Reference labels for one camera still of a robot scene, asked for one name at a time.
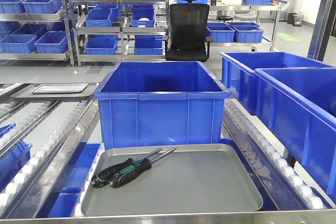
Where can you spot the blue bin right rear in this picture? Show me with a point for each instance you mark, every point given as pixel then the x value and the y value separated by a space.
pixel 242 72

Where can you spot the blue bin right front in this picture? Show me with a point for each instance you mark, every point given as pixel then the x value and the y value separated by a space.
pixel 298 106

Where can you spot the green-black screwdriver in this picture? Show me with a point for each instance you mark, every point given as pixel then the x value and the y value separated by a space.
pixel 102 178
pixel 131 172

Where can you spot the large grey metal tray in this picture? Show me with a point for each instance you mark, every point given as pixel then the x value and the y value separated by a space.
pixel 196 178

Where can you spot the blue bin behind tray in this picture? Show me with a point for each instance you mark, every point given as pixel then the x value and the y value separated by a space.
pixel 160 103

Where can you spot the dark grey tray on rack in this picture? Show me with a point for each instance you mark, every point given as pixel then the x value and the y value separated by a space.
pixel 55 91

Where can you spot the black office chair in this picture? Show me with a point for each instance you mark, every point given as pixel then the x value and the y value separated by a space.
pixel 188 32

